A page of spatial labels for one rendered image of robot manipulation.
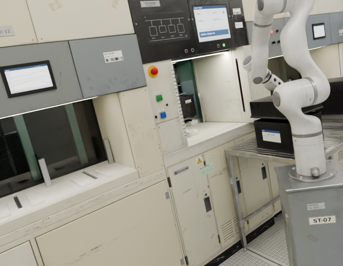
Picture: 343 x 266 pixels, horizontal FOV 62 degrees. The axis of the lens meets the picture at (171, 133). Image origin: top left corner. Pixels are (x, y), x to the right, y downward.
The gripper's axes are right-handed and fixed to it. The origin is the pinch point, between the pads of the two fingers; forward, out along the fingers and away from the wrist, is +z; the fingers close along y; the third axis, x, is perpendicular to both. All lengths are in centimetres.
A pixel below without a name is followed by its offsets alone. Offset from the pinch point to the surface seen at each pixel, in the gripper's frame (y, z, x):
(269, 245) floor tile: 21, 71, 82
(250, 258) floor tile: 20, 57, 96
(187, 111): 85, -6, 18
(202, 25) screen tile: 32, -52, -17
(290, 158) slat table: -17.7, 9.1, 36.1
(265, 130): 4.1, 4.9, 23.1
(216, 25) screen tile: 33, -43, -25
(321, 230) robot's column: -48, 9, 65
